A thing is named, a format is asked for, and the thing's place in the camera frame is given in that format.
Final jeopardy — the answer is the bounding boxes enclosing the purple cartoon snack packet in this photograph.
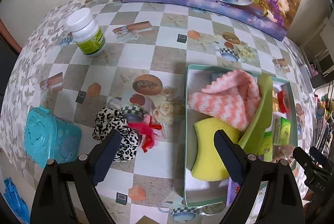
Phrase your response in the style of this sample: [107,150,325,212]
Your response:
[226,178,240,206]

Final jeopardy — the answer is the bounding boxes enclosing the small green tissue box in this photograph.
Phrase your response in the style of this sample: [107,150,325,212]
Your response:
[273,117,291,146]

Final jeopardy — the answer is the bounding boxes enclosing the leopard print scrunchie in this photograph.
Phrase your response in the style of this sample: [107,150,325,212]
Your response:
[92,107,140,162]

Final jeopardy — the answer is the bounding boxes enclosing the lime green cloth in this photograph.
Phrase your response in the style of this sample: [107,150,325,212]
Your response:
[238,74,273,155]

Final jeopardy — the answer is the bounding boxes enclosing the red tape roll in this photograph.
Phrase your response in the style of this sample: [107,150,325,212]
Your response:
[277,91,289,114]

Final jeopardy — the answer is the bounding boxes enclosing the red pink chenille scrunchies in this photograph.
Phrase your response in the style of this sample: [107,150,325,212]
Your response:
[128,114,162,153]

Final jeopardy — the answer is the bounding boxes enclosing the yellow sponge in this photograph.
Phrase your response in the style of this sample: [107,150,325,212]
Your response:
[191,117,243,182]

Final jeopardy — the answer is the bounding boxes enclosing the pink white zigzag towel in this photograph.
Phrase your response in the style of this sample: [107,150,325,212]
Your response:
[188,70,261,131]

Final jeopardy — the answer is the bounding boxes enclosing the blue face mask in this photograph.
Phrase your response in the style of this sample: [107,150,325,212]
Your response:
[211,72,226,82]

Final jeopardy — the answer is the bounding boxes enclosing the beige pink fabric scrunchie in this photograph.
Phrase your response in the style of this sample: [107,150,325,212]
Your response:
[271,144,295,166]

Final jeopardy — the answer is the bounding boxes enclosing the green tissue pack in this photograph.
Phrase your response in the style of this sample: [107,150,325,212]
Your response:
[258,131,273,162]

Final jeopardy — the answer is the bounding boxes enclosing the person's right hand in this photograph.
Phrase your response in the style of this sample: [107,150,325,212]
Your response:
[302,191,328,218]

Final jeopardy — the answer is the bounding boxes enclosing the teal plastic container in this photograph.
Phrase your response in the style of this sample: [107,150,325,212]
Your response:
[24,107,82,168]

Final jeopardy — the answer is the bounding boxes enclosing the cluttered items pile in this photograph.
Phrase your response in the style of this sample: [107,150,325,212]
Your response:
[312,94,333,158]

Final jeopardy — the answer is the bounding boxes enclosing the grey floral bedsheet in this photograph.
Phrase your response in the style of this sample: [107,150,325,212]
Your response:
[1,0,85,183]

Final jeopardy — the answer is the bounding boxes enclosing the white green pill bottle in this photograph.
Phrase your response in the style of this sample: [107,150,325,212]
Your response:
[66,8,105,57]

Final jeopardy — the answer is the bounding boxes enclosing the checkered patterned tablecloth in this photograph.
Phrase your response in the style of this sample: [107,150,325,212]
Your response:
[33,0,314,223]

